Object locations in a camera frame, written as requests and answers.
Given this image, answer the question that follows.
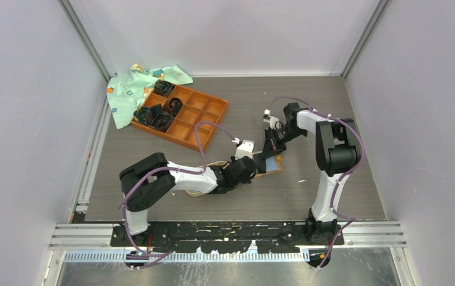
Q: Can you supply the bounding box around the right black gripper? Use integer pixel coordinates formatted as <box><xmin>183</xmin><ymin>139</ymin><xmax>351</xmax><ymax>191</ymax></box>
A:
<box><xmin>261</xmin><ymin>126</ymin><xmax>306</xmax><ymax>161</ymax></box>

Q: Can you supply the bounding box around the orange leather card holder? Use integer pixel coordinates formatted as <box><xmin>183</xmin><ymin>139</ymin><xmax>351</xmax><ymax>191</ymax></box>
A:
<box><xmin>255</xmin><ymin>154</ymin><xmax>283</xmax><ymax>178</ymax></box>

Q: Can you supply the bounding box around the dark grey credit card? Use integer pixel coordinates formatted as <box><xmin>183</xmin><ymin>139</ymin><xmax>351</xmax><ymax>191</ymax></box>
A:
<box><xmin>253</xmin><ymin>153</ymin><xmax>267</xmax><ymax>175</ymax></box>

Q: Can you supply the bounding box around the oval wooden card tray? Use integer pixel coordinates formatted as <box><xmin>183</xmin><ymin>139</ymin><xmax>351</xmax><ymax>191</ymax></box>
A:
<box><xmin>185</xmin><ymin>161</ymin><xmax>227</xmax><ymax>197</ymax></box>

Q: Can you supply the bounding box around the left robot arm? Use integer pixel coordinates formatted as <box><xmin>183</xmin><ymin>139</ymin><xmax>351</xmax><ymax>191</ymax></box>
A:
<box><xmin>119</xmin><ymin>153</ymin><xmax>257</xmax><ymax>246</ymax></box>

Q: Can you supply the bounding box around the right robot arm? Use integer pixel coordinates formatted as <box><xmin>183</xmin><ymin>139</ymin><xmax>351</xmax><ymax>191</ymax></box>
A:
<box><xmin>254</xmin><ymin>102</ymin><xmax>363</xmax><ymax>245</ymax></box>

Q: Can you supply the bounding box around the orange compartment organizer tray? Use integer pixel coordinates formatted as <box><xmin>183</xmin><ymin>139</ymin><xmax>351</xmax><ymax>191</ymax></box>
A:
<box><xmin>130</xmin><ymin>84</ymin><xmax>229</xmax><ymax>151</ymax></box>

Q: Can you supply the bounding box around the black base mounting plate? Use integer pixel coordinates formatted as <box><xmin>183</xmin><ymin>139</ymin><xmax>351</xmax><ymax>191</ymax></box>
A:
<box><xmin>110</xmin><ymin>221</ymin><xmax>344</xmax><ymax>254</ymax></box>

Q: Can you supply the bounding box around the rolled dark belt middle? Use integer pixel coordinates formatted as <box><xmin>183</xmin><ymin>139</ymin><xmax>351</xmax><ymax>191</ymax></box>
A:
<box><xmin>166</xmin><ymin>97</ymin><xmax>183</xmax><ymax>117</ymax></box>

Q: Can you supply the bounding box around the rolled dark belt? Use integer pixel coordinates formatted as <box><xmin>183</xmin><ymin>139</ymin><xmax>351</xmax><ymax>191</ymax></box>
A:
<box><xmin>147</xmin><ymin>104</ymin><xmax>174</xmax><ymax>132</ymax></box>
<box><xmin>154</xmin><ymin>80</ymin><xmax>175</xmax><ymax>98</ymax></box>
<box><xmin>166</xmin><ymin>97</ymin><xmax>183</xmax><ymax>117</ymax></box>
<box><xmin>133</xmin><ymin>106</ymin><xmax>150</xmax><ymax>125</ymax></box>

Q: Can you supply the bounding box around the rolled dark belt front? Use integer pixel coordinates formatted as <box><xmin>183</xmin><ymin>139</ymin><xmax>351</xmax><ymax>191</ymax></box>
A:
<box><xmin>147</xmin><ymin>104</ymin><xmax>174</xmax><ymax>132</ymax></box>

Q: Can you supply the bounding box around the rolled dark belt top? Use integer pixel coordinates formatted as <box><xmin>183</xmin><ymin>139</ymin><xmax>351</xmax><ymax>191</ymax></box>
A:
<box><xmin>154</xmin><ymin>80</ymin><xmax>175</xmax><ymax>98</ymax></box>

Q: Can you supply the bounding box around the rolled dark belt left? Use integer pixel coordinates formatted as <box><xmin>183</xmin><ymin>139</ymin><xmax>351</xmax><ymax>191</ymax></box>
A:
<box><xmin>133</xmin><ymin>106</ymin><xmax>150</xmax><ymax>125</ymax></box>

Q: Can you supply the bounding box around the green patterned cloth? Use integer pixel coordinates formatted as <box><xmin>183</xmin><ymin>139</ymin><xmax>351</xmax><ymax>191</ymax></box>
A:
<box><xmin>106</xmin><ymin>64</ymin><xmax>193</xmax><ymax>129</ymax></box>

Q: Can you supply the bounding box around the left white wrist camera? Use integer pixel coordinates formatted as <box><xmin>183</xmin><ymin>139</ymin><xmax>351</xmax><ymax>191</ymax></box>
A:
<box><xmin>235</xmin><ymin>140</ymin><xmax>254</xmax><ymax>159</ymax></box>

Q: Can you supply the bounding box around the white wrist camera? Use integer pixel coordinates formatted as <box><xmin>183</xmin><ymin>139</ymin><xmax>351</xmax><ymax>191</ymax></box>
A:
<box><xmin>263</xmin><ymin>109</ymin><xmax>279</xmax><ymax>129</ymax></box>
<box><xmin>235</xmin><ymin>140</ymin><xmax>254</xmax><ymax>159</ymax></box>

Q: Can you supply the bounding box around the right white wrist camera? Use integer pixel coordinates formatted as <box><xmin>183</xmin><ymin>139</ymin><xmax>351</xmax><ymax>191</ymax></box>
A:
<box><xmin>263</xmin><ymin>109</ymin><xmax>279</xmax><ymax>129</ymax></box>

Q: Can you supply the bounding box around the white slotted cable duct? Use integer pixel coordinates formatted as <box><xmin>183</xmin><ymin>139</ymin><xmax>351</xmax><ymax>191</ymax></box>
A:
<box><xmin>64</xmin><ymin>249</ymin><xmax>310</xmax><ymax>263</ymax></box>

